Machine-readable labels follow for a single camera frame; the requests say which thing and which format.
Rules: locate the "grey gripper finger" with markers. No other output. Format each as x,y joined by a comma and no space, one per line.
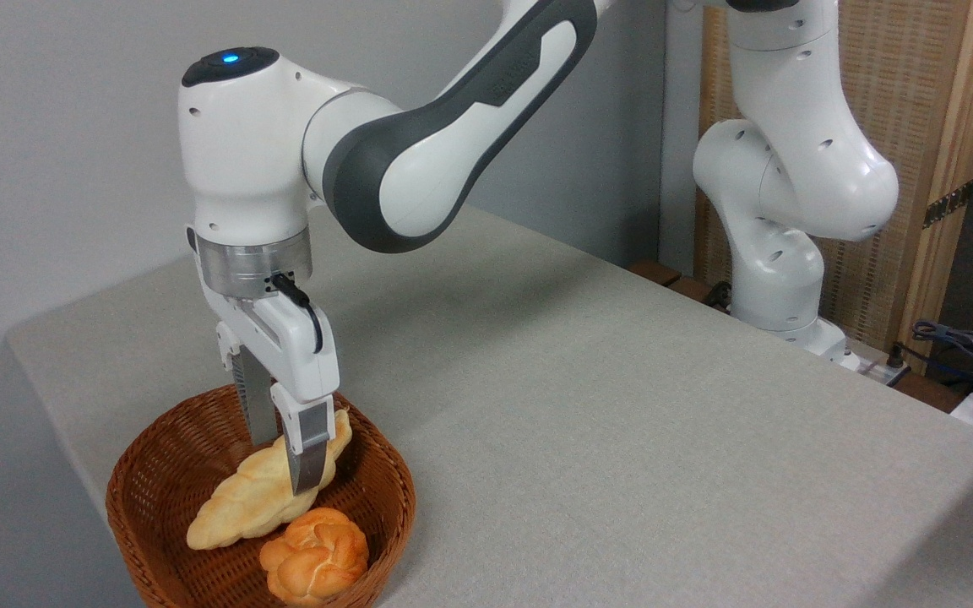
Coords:
257,405
309,447

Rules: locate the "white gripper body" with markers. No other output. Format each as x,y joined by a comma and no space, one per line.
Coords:
301,355

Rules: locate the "long pale braided bread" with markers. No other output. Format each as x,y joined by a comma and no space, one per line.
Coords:
241,498

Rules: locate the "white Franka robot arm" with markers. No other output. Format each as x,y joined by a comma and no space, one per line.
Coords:
419,160

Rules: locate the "round golden knotted bread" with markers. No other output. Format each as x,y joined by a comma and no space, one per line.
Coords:
313,557

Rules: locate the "brown wicker basket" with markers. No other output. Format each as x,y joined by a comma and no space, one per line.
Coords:
165,456

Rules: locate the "black plug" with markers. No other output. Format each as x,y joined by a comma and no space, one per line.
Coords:
898,361

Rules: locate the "metal hinge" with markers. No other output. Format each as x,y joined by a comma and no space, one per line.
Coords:
947,205

